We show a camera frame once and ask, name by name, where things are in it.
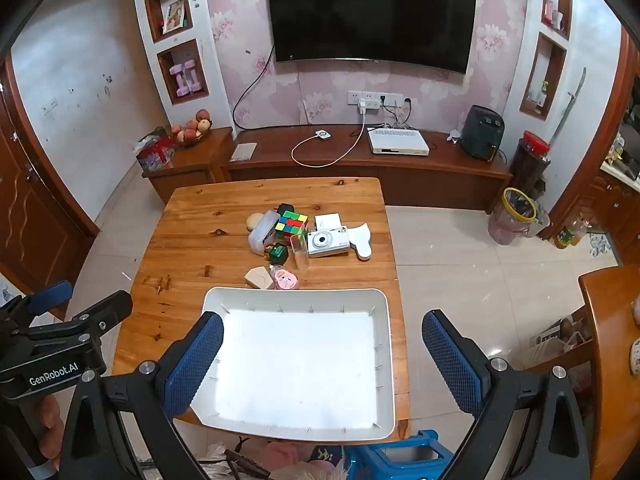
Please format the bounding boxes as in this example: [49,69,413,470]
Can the long thin sword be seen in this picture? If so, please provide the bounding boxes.
[550,67,586,146]

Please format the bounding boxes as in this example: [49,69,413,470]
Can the dark green air fryer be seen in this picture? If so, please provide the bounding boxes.
[460,105,505,162]

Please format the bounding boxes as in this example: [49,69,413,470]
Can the long wooden TV cabinet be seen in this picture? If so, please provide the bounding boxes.
[220,125,513,213]

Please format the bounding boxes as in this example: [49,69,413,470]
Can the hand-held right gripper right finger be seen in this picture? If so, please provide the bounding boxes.
[421,309,591,480]

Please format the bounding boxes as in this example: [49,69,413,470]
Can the photo frame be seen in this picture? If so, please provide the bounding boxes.
[162,0,187,33]

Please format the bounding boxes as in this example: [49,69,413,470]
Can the white set-top box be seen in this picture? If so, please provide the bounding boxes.
[367,128,431,157]

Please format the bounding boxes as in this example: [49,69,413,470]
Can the brown wooden door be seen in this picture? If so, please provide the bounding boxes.
[0,55,101,321]

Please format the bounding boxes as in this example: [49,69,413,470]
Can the small wooden side cabinet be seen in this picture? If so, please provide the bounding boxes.
[141,126,235,206]

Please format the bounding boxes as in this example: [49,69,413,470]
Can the white compact camera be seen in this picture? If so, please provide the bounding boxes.
[306,226,351,259]

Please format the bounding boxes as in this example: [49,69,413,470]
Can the black socket cables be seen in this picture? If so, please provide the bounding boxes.
[380,97,416,128]

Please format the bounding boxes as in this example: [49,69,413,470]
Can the red-lidded dark jar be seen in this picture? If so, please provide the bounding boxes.
[510,131,551,191]

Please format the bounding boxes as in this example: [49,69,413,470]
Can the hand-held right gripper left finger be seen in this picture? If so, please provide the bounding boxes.
[59,311,225,480]

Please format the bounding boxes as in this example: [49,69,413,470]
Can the white fan-shaped plastic piece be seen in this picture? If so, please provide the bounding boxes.
[347,223,373,262]

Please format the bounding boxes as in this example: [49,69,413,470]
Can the colourful puzzle cube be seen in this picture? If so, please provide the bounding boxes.
[274,211,308,241]

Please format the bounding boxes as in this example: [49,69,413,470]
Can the red tissue box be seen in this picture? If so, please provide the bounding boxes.
[136,135,176,173]

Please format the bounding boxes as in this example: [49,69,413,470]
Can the clear plastic box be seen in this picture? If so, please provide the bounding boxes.
[290,234,311,271]

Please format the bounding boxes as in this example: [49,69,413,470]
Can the white oblong case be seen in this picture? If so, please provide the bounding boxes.
[248,210,281,255]

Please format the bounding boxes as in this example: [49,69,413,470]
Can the pile of peaches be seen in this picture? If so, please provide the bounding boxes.
[171,109,213,147]

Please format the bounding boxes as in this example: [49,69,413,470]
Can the beige small box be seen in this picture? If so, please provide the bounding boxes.
[244,267,276,291]

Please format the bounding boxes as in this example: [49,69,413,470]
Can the black wall television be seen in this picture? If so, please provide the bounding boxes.
[265,0,478,76]

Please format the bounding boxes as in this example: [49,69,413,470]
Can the white charging cable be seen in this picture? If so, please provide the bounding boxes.
[291,110,368,167]

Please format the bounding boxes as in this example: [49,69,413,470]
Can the yellow-rimmed trash bin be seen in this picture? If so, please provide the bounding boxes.
[489,187,538,246]

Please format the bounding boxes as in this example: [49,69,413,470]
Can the white wall socket strip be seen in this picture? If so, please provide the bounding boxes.
[348,91,405,107]

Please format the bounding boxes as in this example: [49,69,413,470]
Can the wooden side table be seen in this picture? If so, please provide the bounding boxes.
[579,265,640,480]

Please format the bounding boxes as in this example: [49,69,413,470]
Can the blue plastic stool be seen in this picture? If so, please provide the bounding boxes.
[345,430,456,480]

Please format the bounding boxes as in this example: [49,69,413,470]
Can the plastic bottle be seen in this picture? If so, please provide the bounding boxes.
[555,215,586,250]

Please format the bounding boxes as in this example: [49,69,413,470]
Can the black television cable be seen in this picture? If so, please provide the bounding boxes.
[232,45,276,131]

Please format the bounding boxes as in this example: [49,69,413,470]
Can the white plastic tray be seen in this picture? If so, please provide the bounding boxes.
[189,287,396,443]

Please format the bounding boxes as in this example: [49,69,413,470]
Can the person's left hand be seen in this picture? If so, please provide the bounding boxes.
[34,394,67,462]

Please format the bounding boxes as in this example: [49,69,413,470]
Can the pink round case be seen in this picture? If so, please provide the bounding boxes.
[270,265,300,291]

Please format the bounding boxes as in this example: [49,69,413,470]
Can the pink plush toy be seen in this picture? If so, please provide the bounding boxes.
[260,442,346,480]

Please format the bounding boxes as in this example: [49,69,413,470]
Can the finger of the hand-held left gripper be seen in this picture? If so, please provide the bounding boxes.
[72,289,134,337]
[20,280,74,318]

